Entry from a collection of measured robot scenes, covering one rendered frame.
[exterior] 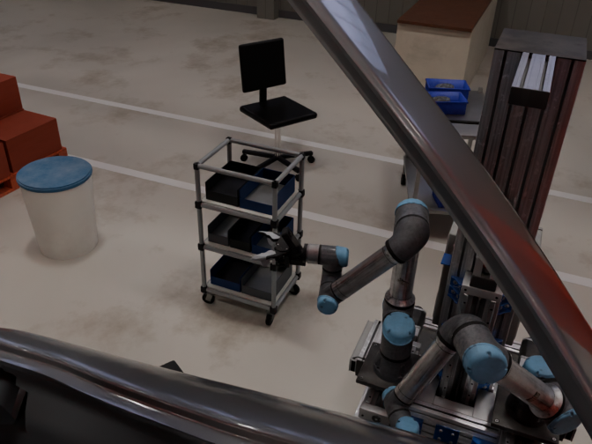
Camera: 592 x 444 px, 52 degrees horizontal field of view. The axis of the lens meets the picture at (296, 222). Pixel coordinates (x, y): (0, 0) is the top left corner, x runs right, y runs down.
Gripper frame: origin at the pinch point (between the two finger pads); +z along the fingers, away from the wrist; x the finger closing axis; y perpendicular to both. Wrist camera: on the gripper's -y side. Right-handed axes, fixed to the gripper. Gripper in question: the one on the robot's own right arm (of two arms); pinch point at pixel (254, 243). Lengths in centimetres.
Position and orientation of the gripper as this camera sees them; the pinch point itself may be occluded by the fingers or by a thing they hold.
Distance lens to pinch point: 228.7
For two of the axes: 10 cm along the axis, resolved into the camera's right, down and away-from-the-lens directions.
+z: -9.9, -1.0, 1.1
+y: -0.1, 7.7, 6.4
